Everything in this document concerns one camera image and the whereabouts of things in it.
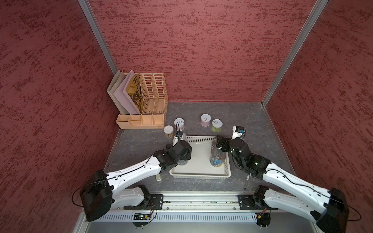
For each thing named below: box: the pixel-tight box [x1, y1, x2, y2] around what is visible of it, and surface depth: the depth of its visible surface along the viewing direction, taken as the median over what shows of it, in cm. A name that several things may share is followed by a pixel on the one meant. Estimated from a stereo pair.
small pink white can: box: [173, 117, 186, 132], surface depth 103 cm
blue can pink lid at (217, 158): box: [209, 148, 226, 168], surface depth 81 cm
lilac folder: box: [113, 69, 141, 116], surface depth 94 cm
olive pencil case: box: [155, 173, 162, 182], surface depth 81 cm
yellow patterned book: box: [126, 73, 144, 115], surface depth 103 cm
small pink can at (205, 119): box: [200, 113, 212, 128], surface depth 106 cm
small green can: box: [211, 118, 224, 133], surface depth 102 cm
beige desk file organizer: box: [115, 72, 169, 130], surface depth 106 cm
